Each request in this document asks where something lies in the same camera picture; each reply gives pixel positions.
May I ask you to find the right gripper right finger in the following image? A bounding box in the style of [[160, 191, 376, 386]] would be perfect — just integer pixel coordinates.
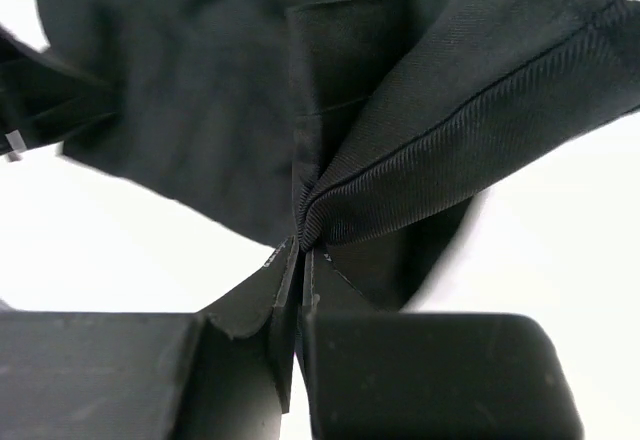
[[302, 249, 583, 439]]

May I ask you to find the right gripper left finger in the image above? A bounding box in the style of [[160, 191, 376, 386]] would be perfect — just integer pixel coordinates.
[[1, 239, 299, 439]]

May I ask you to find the black pleated skirt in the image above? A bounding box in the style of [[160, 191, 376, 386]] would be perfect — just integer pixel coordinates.
[[1, 0, 639, 310]]

